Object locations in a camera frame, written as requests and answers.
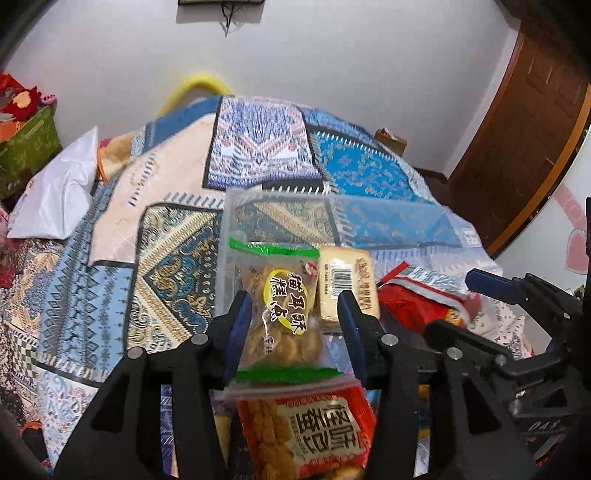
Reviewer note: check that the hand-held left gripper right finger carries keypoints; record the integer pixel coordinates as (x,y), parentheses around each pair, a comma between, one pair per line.
(352,332)

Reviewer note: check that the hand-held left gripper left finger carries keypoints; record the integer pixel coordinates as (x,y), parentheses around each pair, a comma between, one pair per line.
(242,323)

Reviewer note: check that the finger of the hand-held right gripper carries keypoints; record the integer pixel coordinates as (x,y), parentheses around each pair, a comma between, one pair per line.
(489,284)
(461,337)

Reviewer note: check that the green-edged crisp packet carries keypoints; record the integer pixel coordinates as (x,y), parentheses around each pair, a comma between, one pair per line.
(277,277)

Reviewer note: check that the clear plastic container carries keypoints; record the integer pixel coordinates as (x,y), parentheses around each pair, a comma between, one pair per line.
(392,221)

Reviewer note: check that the red silver snack packet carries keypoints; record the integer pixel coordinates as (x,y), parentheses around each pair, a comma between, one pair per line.
(415,300)

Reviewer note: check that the cream cake packet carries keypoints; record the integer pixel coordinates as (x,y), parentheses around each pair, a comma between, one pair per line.
(341,272)

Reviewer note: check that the blue patchwork blanket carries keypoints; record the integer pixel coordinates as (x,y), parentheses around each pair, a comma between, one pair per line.
(184,277)

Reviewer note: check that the red fried snack packet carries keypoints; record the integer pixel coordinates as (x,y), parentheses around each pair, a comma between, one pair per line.
(314,424)

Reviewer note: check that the brown wooden door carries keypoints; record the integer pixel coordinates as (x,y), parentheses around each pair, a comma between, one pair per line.
(531,138)

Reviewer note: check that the brown cardboard box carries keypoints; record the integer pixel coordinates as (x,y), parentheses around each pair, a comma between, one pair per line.
(392,143)

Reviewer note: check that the white pillow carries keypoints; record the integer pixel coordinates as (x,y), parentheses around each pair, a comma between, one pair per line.
(55,194)

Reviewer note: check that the orange cloth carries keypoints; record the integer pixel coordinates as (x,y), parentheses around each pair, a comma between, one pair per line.
(33,425)

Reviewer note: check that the yellow hoop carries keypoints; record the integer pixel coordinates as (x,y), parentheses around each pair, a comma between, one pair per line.
(198,79)

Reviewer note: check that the green storage box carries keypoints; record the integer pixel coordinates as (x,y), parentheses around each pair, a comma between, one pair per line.
(27,147)

